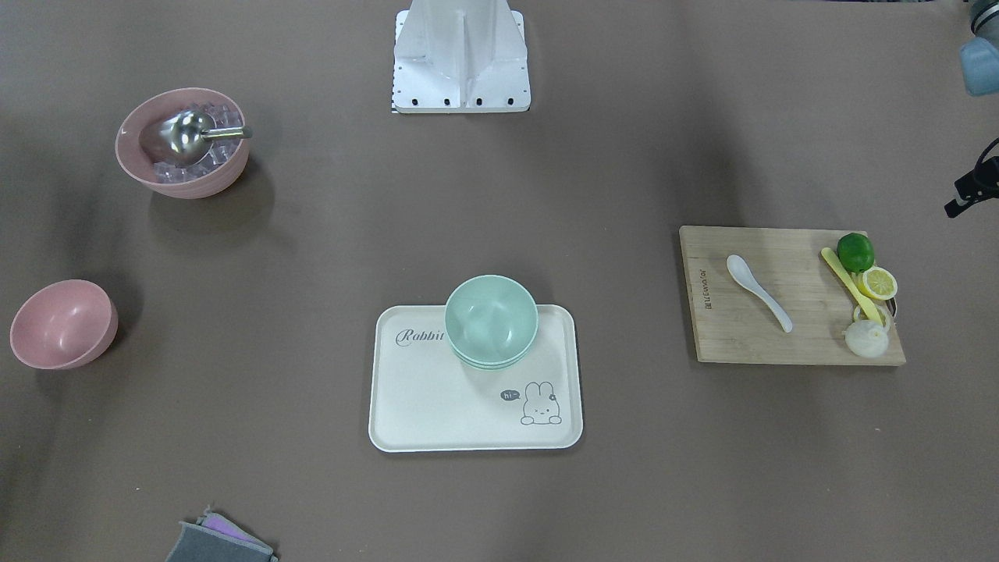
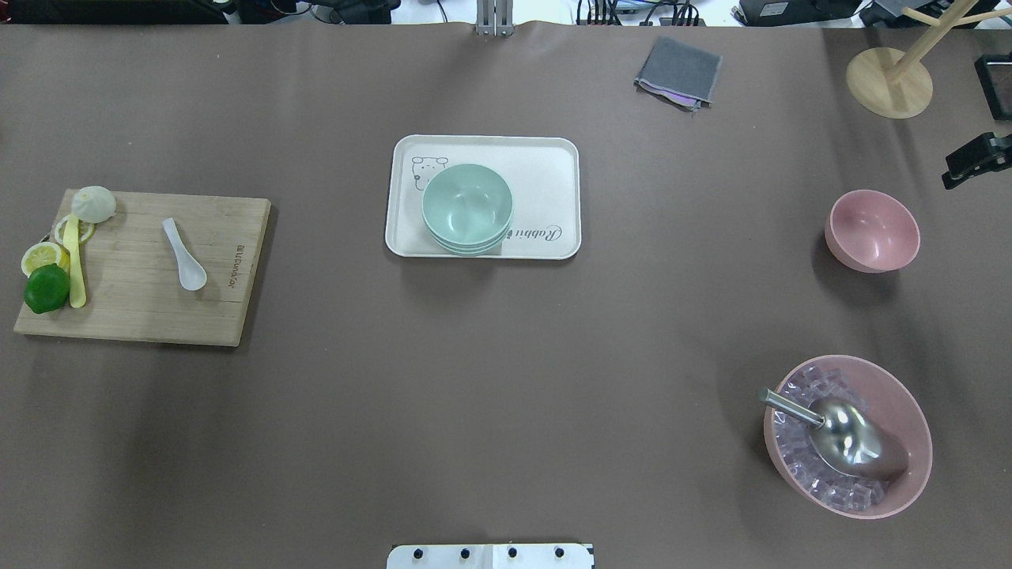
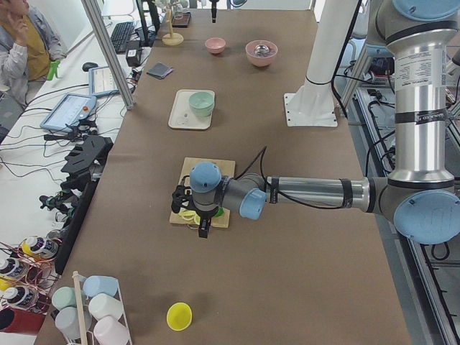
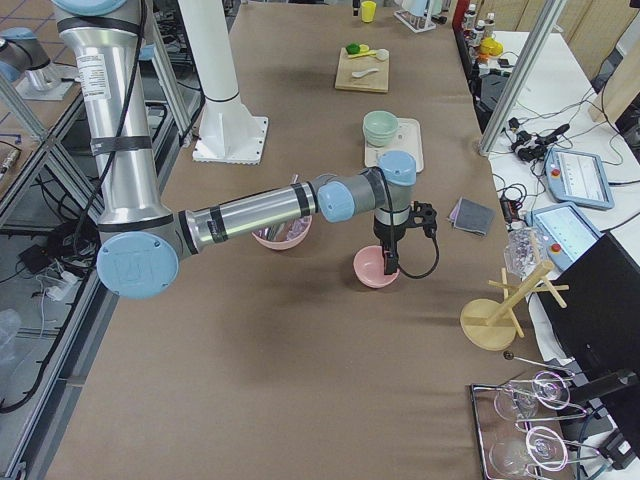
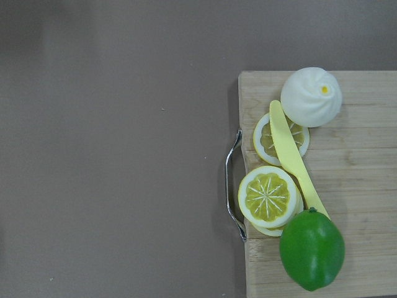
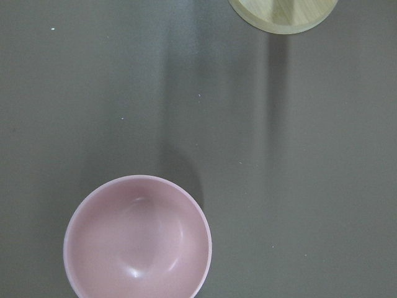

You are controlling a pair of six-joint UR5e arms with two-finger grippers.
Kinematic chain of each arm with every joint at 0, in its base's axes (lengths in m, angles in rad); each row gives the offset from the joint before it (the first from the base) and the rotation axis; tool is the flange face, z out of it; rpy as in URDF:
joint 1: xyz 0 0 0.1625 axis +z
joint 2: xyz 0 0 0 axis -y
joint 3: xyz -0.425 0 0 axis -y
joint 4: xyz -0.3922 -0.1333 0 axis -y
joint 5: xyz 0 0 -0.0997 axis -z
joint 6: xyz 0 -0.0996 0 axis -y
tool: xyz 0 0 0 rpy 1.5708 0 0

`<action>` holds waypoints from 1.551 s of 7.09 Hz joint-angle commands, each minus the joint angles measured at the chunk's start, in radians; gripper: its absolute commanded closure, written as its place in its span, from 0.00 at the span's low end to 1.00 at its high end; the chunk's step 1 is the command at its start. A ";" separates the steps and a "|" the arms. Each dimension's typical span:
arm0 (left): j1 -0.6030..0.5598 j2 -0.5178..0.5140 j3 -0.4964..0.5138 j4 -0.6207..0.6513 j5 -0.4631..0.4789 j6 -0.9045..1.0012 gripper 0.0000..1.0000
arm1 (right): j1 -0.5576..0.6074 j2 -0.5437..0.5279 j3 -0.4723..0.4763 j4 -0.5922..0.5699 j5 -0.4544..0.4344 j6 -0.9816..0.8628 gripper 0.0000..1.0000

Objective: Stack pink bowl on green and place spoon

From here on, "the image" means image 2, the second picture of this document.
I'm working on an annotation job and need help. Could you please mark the yellow plastic knife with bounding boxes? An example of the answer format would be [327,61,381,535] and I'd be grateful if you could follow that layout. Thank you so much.
[62,213,87,309]

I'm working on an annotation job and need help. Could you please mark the large pink ice bowl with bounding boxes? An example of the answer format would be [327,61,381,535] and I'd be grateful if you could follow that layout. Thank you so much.
[763,354,934,521]

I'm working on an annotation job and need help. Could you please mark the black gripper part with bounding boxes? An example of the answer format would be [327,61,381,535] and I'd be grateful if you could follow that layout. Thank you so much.
[941,132,1011,190]

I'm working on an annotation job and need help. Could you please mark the grey folded cloth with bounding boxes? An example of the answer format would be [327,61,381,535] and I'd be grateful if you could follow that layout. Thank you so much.
[635,37,723,112]

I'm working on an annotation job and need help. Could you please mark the white ceramic spoon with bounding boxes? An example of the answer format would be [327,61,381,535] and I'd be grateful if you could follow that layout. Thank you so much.
[162,217,207,291]

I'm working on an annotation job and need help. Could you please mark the small pink bowl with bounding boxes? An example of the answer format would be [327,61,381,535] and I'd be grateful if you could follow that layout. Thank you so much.
[824,190,921,273]

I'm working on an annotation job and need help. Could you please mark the white steamed bun toy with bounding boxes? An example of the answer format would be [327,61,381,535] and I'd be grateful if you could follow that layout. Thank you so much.
[71,185,117,224]

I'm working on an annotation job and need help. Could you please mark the white rectangular tray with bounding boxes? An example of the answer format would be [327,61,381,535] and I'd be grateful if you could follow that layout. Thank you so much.
[384,134,582,262]

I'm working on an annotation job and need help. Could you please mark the lemon half toy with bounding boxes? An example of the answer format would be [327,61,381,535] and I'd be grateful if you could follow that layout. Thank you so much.
[21,241,71,277]

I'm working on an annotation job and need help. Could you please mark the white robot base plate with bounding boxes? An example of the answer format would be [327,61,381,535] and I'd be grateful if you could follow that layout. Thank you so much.
[386,541,595,568]

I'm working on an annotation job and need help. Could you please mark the metal ice scoop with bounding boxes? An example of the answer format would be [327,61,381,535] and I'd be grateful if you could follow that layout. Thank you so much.
[757,386,908,481]

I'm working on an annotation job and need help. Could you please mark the wooden mug tree stand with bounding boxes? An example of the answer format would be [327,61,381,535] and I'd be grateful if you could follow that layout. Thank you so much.
[845,1,1011,119]

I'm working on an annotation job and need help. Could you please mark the bamboo cutting board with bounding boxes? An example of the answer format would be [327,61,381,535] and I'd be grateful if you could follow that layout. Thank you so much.
[14,191,271,347]

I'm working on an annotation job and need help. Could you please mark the green lime toy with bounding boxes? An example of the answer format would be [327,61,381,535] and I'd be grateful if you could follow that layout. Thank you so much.
[23,263,71,314]

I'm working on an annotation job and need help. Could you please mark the lemon slice under knife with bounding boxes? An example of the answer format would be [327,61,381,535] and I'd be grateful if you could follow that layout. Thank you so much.
[50,215,95,246]

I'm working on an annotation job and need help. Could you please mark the green stacked bowls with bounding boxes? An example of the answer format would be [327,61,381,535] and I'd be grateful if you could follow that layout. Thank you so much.
[421,164,515,256]

